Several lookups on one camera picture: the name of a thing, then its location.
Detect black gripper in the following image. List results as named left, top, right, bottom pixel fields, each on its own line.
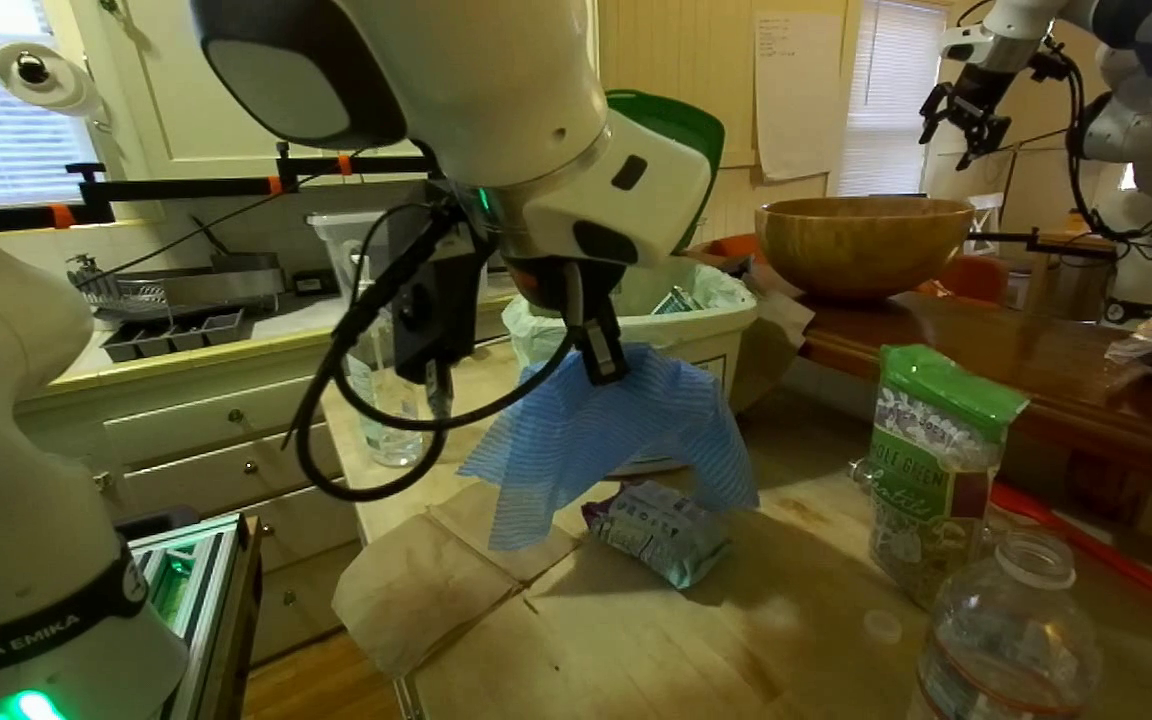
left=507, top=257, right=627, bottom=384

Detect green bin lid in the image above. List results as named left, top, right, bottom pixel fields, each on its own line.
left=610, top=86, right=723, bottom=251

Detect blue cleaning cloth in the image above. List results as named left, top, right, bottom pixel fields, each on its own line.
left=462, top=343, right=756, bottom=551

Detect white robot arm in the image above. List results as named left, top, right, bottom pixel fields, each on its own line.
left=187, top=0, right=723, bottom=384

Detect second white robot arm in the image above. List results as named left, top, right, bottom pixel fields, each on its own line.
left=922, top=0, right=1152, bottom=321

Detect translucent bin liner bag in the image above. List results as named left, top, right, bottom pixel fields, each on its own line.
left=499, top=257, right=761, bottom=371

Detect white compost bin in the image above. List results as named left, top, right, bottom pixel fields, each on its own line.
left=499, top=260, right=756, bottom=397

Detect clear pump sanitizer bottle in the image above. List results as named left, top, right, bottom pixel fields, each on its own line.
left=344, top=347, right=429, bottom=467

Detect clear plastic storage container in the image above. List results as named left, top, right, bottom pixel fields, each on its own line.
left=310, top=210, right=389, bottom=301

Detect wooden bowl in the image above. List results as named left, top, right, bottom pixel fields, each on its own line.
left=756, top=197, right=974, bottom=304

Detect white paper sheets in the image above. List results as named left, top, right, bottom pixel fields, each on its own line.
left=756, top=12, right=844, bottom=179

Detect white kitchen cabinet drawers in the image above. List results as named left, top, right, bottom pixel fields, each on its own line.
left=19, top=310, right=514, bottom=669

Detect green grain bag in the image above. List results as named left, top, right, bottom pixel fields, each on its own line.
left=852, top=339, right=1033, bottom=610

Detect black ice cube tray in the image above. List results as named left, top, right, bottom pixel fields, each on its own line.
left=106, top=307, right=252, bottom=364

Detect white bottle cap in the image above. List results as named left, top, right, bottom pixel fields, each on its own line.
left=863, top=607, right=904, bottom=642

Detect clear plastic water bottle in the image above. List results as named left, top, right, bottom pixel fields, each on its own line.
left=904, top=530, right=1102, bottom=720

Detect paper towel roll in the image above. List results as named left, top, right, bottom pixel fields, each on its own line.
left=0, top=41, right=110, bottom=122

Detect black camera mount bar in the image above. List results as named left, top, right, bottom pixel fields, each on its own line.
left=0, top=151, right=429, bottom=232

